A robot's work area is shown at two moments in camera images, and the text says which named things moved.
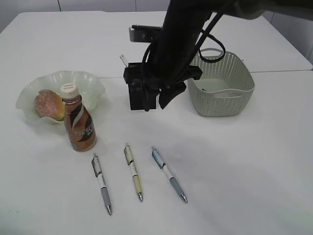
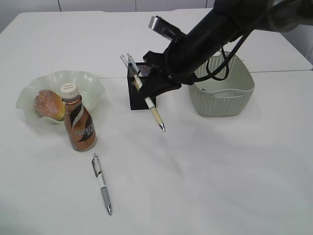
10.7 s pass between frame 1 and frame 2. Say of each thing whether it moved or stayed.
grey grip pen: stayed
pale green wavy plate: stayed
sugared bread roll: stayed
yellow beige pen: moved
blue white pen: moved
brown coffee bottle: stayed
